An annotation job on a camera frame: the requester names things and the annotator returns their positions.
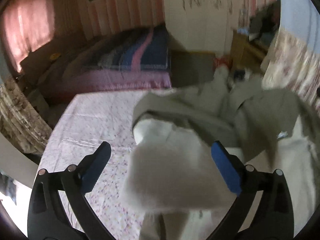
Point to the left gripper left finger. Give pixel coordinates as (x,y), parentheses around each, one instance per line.
(47,218)

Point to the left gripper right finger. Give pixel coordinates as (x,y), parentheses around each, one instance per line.
(273,218)

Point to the striped dark blanket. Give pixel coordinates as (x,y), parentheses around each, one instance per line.
(133,59)

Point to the blue floral curtain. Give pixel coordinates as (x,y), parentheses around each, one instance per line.
(292,61)

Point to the pink window curtain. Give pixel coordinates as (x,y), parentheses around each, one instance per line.
(28,25)

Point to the red container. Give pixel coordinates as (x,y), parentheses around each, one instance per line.
(223,61)

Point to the pink floral bed sheet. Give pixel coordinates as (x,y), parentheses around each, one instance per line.
(89,120)

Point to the white wardrobe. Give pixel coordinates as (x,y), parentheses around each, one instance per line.
(202,25)

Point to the left floral curtain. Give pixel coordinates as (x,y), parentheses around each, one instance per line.
(21,125)

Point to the yellow toy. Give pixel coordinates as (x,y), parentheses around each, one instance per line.
(54,56)

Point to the wooden side table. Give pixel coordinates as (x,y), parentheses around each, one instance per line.
(247,54)

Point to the brown headboard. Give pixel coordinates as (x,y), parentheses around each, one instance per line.
(36,63)

